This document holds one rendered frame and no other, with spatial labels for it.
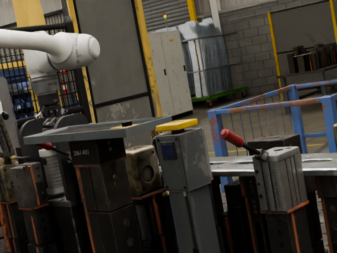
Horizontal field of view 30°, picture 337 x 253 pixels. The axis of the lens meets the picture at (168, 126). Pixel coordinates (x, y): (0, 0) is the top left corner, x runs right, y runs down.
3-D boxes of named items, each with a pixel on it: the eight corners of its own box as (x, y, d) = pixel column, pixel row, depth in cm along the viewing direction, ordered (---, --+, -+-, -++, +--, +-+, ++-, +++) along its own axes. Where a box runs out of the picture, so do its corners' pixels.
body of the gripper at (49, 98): (43, 94, 211) (48, 121, 212) (63, 90, 217) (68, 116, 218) (30, 96, 217) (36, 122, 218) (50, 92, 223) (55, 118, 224)
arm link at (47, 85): (62, 73, 216) (65, 90, 217) (47, 76, 223) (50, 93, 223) (40, 77, 210) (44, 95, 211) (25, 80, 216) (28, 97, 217)
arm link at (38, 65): (21, 80, 215) (51, 75, 208) (12, 35, 213) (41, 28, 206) (42, 77, 224) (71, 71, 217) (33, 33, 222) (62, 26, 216)
